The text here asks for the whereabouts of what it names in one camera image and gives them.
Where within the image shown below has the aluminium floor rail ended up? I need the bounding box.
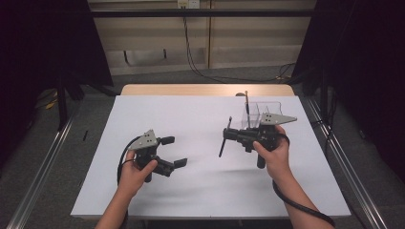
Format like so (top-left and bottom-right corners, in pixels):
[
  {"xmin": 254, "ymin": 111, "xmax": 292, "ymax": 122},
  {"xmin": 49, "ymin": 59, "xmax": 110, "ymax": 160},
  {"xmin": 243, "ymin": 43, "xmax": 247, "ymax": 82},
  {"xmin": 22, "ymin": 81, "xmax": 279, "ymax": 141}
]
[
  {"xmin": 305, "ymin": 94, "xmax": 390, "ymax": 229},
  {"xmin": 6, "ymin": 103, "xmax": 82, "ymax": 229}
]

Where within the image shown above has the white table board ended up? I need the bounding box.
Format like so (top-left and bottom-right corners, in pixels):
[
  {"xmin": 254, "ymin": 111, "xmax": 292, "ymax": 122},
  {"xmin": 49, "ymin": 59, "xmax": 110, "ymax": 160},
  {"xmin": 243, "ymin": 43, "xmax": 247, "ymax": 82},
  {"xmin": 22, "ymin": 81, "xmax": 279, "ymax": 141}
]
[{"xmin": 70, "ymin": 94, "xmax": 352, "ymax": 220}]

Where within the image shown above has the black curtain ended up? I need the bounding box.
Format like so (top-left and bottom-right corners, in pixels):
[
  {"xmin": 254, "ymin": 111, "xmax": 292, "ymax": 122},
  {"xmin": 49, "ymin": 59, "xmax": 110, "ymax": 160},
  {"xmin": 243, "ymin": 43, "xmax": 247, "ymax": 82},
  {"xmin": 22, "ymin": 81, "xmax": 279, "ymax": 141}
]
[
  {"xmin": 0, "ymin": 0, "xmax": 115, "ymax": 166},
  {"xmin": 294, "ymin": 0, "xmax": 405, "ymax": 175}
]

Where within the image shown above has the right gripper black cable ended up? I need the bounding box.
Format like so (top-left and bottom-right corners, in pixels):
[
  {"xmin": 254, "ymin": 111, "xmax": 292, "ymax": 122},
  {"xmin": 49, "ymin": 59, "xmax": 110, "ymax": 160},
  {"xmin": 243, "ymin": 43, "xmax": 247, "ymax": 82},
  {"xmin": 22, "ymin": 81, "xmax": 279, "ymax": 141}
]
[{"xmin": 271, "ymin": 133, "xmax": 336, "ymax": 227}]

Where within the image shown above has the clear plastic divided holder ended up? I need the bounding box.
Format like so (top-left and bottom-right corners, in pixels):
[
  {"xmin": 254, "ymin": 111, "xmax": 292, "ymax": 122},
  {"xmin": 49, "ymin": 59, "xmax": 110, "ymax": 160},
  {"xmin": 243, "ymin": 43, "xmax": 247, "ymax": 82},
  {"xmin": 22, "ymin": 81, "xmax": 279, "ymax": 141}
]
[{"xmin": 241, "ymin": 100, "xmax": 284, "ymax": 130}]

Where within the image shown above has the person's right hand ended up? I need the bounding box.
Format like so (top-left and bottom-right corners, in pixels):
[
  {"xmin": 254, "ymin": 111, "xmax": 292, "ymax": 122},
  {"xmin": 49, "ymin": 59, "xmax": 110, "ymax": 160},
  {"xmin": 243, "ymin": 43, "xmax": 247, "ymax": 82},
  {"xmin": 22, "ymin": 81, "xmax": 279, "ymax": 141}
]
[{"xmin": 252, "ymin": 124, "xmax": 291, "ymax": 181}]

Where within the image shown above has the yellow floor cable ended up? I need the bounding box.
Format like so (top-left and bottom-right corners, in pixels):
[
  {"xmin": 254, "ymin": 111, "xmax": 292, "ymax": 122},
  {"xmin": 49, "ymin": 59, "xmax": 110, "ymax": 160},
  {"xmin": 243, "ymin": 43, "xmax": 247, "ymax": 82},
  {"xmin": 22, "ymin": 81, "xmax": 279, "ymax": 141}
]
[{"xmin": 44, "ymin": 91, "xmax": 61, "ymax": 111}]

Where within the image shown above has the white wall socket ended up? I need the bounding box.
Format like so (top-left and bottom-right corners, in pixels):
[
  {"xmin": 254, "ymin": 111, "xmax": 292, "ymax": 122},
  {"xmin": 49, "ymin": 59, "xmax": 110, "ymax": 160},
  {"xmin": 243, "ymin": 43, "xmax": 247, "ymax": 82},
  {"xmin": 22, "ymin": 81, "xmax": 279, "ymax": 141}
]
[{"xmin": 177, "ymin": 0, "xmax": 201, "ymax": 10}]

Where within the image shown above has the black metal stand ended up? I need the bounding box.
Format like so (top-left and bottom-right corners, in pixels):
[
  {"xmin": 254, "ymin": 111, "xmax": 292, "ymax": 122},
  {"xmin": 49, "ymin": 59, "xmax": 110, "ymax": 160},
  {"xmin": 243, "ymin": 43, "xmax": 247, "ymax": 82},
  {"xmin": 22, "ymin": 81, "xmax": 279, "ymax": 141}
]
[
  {"xmin": 319, "ymin": 68, "xmax": 330, "ymax": 125},
  {"xmin": 56, "ymin": 74, "xmax": 69, "ymax": 132}
]

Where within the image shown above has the person's left hand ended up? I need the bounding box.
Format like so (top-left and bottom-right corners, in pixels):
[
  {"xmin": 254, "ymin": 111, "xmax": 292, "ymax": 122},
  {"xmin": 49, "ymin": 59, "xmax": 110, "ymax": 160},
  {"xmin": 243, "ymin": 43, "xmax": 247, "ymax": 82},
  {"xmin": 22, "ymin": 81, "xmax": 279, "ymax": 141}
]
[{"xmin": 118, "ymin": 150, "xmax": 160, "ymax": 198}]

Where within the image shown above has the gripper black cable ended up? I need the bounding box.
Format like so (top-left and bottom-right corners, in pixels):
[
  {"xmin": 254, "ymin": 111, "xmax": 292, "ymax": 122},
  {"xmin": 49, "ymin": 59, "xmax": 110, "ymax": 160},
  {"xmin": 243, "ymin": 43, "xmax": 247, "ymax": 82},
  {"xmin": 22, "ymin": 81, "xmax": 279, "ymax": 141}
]
[
  {"xmin": 116, "ymin": 135, "xmax": 142, "ymax": 229},
  {"xmin": 271, "ymin": 133, "xmax": 336, "ymax": 227}
]

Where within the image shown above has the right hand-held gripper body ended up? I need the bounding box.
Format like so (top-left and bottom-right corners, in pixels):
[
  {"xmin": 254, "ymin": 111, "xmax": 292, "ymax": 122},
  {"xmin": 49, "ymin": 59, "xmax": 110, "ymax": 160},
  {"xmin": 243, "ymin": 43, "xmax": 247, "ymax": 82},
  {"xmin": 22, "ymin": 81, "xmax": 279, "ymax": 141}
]
[{"xmin": 237, "ymin": 112, "xmax": 299, "ymax": 170}]

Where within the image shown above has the thin black makeup brush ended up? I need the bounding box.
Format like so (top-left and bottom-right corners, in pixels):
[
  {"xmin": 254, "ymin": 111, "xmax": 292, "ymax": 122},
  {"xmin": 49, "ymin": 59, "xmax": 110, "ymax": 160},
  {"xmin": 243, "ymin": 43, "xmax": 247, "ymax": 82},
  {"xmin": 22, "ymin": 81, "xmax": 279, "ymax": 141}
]
[{"xmin": 218, "ymin": 115, "xmax": 233, "ymax": 158}]

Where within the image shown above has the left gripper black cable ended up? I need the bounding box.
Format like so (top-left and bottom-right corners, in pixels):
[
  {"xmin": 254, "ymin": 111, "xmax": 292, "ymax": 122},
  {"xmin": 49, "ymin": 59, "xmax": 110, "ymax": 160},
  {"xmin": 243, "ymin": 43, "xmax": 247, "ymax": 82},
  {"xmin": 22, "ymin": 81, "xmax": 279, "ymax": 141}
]
[{"xmin": 116, "ymin": 135, "xmax": 142, "ymax": 229}]

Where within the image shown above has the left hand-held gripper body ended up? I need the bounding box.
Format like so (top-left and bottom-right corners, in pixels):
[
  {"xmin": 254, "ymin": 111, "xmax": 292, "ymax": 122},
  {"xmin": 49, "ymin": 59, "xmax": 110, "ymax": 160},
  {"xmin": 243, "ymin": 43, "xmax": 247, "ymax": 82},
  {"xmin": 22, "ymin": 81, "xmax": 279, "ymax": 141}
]
[{"xmin": 128, "ymin": 128, "xmax": 176, "ymax": 184}]

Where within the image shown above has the black hanging cable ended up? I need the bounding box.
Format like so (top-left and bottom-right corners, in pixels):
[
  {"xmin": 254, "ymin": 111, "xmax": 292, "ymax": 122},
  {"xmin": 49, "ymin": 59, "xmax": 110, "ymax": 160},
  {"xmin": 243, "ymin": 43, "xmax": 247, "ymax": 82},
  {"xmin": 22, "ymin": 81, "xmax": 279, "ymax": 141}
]
[
  {"xmin": 183, "ymin": 15, "xmax": 295, "ymax": 83},
  {"xmin": 182, "ymin": 15, "xmax": 297, "ymax": 84}
]

